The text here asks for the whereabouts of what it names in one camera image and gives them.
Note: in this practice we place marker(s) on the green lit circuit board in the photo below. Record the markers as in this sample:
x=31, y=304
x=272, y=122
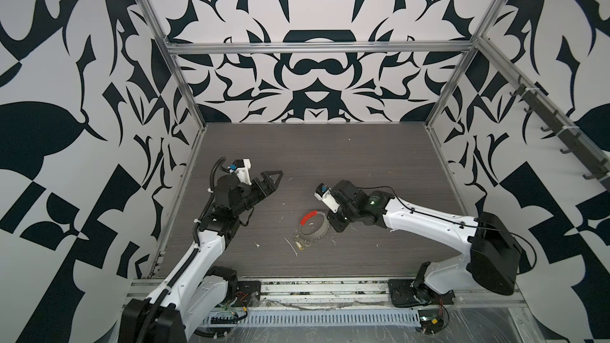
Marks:
x=433, y=321

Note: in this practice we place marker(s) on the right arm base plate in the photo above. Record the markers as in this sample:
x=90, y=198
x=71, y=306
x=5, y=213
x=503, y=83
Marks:
x=405, y=293

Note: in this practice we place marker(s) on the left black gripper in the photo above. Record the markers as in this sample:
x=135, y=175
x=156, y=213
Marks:
x=260, y=187

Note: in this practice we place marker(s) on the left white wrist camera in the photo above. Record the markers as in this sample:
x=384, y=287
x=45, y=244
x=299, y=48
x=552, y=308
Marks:
x=239, y=172

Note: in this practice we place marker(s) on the white slotted cable duct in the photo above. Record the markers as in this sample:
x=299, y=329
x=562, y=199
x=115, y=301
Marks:
x=324, y=318

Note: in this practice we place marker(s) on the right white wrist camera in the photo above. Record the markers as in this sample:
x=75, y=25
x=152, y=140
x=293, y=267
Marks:
x=324, y=195

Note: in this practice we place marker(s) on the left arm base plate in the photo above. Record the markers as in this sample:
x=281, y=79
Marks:
x=243, y=292

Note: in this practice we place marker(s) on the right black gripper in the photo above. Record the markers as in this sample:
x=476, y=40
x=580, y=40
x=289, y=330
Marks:
x=336, y=225

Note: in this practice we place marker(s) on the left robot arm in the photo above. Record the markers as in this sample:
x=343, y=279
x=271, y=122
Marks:
x=175, y=310

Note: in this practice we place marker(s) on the large wire keyring red sleeve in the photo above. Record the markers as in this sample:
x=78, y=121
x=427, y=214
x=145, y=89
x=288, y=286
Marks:
x=312, y=227

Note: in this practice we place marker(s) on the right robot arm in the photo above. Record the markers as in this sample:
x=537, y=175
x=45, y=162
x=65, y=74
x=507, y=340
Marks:
x=488, y=258

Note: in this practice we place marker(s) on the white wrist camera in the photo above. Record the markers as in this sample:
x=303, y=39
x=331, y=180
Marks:
x=239, y=172
x=324, y=195

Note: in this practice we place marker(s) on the black wall hook rack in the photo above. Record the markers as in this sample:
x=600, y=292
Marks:
x=556, y=124

